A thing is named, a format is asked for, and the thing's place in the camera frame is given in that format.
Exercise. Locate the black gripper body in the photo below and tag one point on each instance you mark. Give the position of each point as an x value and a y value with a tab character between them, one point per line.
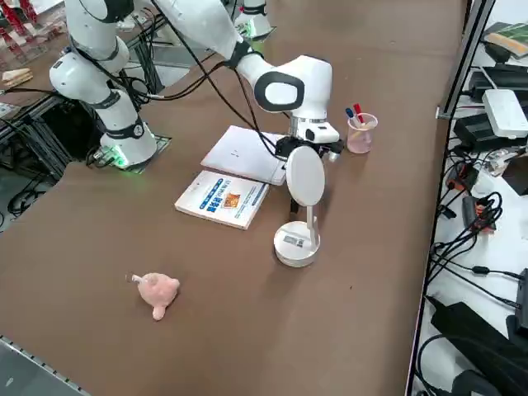
284	146

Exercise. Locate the white foldable desk lamp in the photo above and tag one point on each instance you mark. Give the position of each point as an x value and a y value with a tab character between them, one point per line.
305	177

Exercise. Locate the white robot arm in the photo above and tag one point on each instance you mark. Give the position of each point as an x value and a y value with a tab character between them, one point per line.
123	123
257	22

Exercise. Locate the clipboard with white paper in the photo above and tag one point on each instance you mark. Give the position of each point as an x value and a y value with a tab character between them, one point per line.
239	144

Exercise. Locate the blue capped marker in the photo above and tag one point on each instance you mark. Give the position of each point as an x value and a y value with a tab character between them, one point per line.
350	112

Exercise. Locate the white book with blue print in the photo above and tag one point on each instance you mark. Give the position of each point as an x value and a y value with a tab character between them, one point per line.
218	202

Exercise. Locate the clear plastic cup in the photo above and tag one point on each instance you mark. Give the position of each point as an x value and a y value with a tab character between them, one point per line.
362	142

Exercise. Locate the red capped marker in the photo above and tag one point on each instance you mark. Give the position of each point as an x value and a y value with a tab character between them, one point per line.
358	109

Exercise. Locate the pink plush pig toy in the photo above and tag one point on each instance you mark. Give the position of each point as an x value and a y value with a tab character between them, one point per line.
158	290

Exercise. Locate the orange black plug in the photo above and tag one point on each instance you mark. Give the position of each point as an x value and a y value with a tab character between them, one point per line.
462	177

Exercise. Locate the small black adapter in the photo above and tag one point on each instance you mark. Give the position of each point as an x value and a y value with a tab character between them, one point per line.
469	210

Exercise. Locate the flat black power adapter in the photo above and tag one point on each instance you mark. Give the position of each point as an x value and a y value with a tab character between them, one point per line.
478	130

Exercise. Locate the black device box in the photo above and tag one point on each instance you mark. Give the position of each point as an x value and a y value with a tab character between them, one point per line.
501	78

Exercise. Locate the wooden block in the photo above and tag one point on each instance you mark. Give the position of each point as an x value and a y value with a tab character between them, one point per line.
16	77

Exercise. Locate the red rack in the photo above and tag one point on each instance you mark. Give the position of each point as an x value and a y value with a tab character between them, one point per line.
16	33

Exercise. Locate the aluminium frame post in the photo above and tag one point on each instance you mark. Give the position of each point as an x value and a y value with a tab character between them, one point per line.
464	62

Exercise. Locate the grey metal rail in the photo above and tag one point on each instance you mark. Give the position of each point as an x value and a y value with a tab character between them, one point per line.
37	363

